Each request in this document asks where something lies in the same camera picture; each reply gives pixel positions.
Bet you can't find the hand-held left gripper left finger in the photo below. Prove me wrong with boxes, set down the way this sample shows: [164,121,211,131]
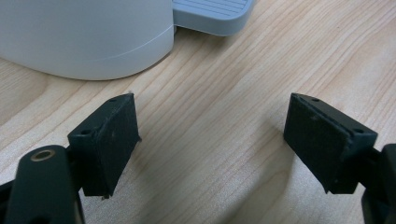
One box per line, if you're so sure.
[66,92,143,201]

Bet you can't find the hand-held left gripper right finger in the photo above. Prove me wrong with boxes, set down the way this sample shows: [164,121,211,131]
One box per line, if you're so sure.
[282,91,379,196]

